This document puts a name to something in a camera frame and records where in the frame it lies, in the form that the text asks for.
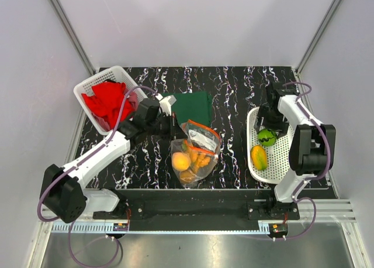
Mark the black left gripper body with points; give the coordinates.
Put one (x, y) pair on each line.
(163, 127)

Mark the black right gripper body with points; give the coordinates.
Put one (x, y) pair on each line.
(271, 114)

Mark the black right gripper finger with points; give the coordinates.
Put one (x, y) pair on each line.
(281, 131)
(258, 124)

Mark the clear zip top bag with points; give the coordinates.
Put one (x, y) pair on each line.
(202, 139)

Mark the orange toy fried snack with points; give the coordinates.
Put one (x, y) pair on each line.
(198, 160)

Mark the yellow green toy mango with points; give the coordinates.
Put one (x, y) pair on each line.
(259, 157)

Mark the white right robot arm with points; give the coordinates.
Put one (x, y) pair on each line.
(304, 147)

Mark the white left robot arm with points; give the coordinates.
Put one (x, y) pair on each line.
(64, 189)

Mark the white perforated tray basket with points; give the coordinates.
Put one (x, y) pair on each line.
(277, 155)

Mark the orange toy peach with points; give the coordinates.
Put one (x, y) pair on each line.
(180, 161)

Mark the folded green cloth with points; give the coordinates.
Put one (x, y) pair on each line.
(195, 106)

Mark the brown toy orange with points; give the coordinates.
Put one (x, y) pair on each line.
(187, 177)

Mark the red cloth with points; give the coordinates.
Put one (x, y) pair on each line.
(105, 102)

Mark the white laundry basket left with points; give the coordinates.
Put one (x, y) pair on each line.
(116, 74)

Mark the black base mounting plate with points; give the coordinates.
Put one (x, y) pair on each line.
(203, 202)

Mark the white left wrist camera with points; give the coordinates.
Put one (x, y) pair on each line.
(166, 103)

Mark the left aluminium frame post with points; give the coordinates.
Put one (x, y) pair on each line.
(66, 24)

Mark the aluminium frame post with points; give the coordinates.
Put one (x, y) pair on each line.
(66, 24)
(328, 17)

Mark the right aluminium frame post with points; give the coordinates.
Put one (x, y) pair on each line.
(328, 17)

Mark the aluminium front rail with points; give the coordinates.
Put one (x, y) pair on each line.
(245, 222)

